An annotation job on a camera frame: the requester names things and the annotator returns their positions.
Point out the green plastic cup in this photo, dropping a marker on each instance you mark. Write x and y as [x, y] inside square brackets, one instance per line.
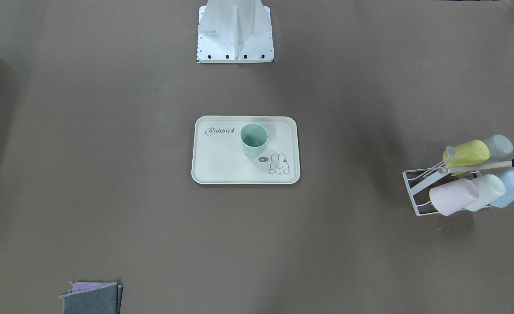
[254, 137]

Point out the grey plastic cup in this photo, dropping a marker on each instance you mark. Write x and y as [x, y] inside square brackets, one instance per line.
[499, 146]

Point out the light blue plastic cup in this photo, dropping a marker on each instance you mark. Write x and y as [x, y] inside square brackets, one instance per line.
[507, 178]

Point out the yellow plastic cup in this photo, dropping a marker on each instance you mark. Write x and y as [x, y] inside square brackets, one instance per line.
[469, 153]

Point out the cream plastic cup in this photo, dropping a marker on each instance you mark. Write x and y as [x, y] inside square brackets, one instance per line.
[490, 187]

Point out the pink plastic cup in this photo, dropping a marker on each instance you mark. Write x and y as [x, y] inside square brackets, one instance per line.
[453, 196]

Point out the cream rabbit tray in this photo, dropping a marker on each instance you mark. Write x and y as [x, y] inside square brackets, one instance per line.
[218, 156]

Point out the grey folded cloth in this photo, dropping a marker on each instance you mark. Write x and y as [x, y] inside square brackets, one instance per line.
[105, 300]

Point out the purple cloth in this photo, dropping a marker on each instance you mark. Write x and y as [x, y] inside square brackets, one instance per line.
[79, 286]

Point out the white wire cup rack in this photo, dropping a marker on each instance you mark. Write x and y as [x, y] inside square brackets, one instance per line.
[418, 182]

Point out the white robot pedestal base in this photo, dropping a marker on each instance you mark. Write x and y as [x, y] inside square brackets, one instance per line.
[234, 31]

